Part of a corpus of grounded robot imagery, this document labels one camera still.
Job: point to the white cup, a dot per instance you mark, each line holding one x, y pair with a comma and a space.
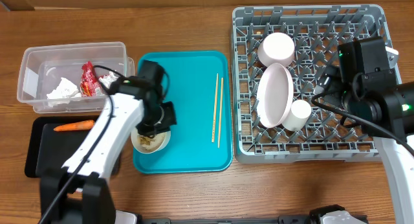
298, 115

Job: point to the orange carrot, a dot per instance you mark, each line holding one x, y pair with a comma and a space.
77, 126

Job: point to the small bowl with food scraps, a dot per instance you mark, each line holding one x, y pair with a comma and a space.
147, 145

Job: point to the grey dishwasher rack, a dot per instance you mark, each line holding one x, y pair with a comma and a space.
316, 32

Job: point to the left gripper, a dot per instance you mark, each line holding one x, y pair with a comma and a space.
145, 129

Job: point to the red snack wrapper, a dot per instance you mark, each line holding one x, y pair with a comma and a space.
89, 85

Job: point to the left wooden chopstick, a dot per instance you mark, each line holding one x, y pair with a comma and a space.
215, 108

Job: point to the pink bowl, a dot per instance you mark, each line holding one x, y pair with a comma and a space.
276, 48

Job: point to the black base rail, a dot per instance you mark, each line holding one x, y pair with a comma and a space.
324, 215

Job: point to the clear plastic bin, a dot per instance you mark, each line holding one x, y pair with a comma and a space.
43, 68

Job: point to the teal plastic tray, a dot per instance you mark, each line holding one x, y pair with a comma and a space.
192, 90

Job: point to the black plastic tray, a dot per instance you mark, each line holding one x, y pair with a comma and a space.
50, 149

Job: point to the large pink plate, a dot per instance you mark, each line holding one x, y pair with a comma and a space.
274, 95

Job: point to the white tissue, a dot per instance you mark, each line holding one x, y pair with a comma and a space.
108, 79
65, 90

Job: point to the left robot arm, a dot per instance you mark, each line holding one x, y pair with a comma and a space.
79, 191

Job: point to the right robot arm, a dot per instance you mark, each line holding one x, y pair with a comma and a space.
364, 89

